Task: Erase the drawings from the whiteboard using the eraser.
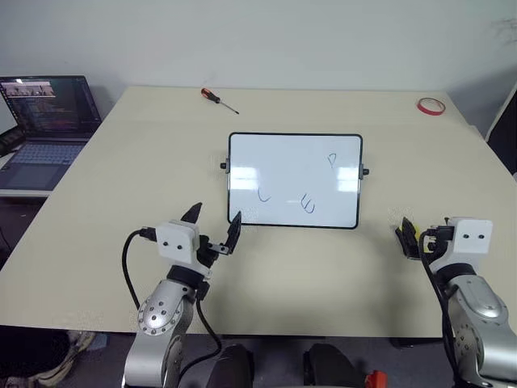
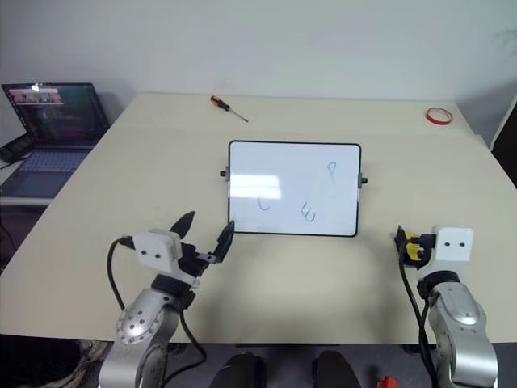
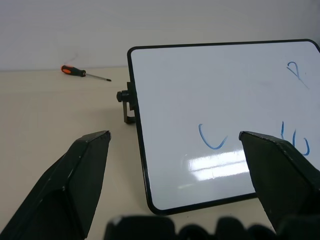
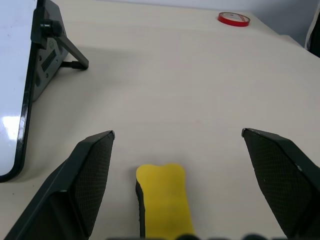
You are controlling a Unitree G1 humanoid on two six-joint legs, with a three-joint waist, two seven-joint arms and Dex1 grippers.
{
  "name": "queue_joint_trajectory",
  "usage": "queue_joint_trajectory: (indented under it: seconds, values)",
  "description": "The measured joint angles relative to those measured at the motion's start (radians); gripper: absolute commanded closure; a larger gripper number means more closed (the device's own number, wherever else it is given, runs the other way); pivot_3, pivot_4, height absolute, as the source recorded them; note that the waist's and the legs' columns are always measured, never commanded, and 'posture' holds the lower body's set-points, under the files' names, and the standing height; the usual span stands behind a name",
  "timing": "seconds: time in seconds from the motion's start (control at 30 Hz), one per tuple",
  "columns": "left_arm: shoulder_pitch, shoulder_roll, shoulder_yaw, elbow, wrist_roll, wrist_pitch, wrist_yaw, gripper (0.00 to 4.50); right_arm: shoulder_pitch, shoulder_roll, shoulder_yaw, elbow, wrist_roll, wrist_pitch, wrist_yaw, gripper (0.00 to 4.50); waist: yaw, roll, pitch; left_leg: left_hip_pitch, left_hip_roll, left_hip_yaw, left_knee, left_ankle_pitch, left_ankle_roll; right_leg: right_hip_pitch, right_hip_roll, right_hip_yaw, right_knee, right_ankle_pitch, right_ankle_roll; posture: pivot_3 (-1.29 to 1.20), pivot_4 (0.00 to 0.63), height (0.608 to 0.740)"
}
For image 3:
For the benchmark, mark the orange and black screwdriver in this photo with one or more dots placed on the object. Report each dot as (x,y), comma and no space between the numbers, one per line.
(75,71)

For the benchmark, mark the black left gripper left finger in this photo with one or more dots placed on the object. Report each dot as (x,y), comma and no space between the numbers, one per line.
(62,185)

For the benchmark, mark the black-framed whiteboard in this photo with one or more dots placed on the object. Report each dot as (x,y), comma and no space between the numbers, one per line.
(200,100)

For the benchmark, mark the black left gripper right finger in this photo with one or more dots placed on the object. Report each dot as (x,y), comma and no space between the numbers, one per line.
(280,175)

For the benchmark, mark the black whiteboard stand bracket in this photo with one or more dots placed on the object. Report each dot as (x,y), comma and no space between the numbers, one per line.
(128,102)

